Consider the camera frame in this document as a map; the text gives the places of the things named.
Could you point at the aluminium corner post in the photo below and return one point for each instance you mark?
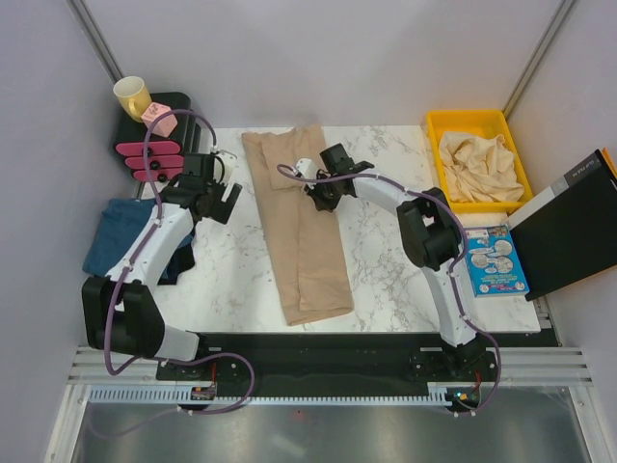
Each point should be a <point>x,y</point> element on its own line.
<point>102,50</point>
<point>539,54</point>

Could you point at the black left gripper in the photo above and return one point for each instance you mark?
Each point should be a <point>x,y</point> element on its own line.
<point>221,210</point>

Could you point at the left aluminium corner post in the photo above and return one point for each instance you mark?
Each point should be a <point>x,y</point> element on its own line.
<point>102,50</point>

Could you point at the white slotted cable duct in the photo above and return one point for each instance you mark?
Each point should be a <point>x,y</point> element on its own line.
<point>186,394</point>

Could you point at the yellow plastic bin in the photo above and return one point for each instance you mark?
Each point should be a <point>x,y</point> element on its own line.
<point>486,123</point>

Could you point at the cream yellow t shirt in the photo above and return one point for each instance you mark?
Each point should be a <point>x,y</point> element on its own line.
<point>479,170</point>

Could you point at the pink cube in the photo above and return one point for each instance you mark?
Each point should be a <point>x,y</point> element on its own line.
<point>159,118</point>

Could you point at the aluminium frame rail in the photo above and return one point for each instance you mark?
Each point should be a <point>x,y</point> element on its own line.
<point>511,366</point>

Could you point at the blue white booklet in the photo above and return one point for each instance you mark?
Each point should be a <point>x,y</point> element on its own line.
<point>493,263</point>

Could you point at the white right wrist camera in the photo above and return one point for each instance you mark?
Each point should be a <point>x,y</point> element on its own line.
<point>306,169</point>

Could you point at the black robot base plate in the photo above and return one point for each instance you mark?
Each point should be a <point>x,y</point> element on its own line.
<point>235,346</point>

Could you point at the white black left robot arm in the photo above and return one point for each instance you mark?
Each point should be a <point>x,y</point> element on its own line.
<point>119,309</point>

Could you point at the black pink drawer unit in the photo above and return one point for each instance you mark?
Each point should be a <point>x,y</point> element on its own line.
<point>147,154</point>

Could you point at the blue folded t shirt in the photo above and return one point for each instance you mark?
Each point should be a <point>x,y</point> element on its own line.
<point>121,223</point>

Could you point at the tan beige t shirt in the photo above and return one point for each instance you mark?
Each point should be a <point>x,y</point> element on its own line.
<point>304,244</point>

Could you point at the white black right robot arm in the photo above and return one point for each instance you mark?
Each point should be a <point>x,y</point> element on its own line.
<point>432,238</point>

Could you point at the black clip file binder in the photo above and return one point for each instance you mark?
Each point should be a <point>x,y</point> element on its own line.
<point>567,232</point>

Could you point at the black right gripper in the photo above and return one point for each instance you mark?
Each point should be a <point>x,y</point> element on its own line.
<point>321,204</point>

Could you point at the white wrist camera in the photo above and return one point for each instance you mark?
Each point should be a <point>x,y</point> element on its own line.
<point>224,165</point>
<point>306,169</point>

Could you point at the yellow mug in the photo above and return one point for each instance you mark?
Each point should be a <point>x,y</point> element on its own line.
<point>133,96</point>

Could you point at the right aluminium corner post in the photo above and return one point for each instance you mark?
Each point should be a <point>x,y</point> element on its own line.
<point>539,54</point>

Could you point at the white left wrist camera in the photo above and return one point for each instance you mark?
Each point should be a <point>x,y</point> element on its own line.
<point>224,165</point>

